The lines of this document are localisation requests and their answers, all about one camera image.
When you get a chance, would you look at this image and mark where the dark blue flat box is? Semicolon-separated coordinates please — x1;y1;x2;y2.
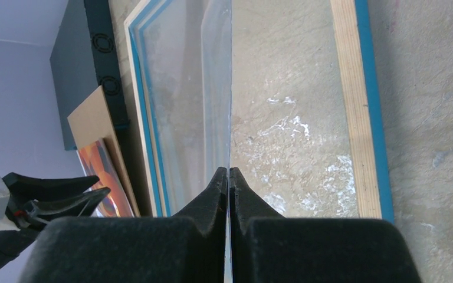
50;0;129;150

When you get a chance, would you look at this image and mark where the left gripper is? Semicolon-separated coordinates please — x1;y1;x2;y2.
0;173;111;269

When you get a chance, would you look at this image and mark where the hot air balloon photo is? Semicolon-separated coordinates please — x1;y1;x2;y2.
77;139;134;217

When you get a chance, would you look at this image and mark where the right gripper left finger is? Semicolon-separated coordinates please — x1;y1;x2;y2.
19;167;228;282

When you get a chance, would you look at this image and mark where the blue wooden picture frame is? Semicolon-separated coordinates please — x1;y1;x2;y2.
123;0;395;224

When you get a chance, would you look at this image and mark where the brown backing board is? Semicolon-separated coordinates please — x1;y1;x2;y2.
68;86;140;217

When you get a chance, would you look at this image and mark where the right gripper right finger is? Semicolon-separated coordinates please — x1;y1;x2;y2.
229;167;421;282

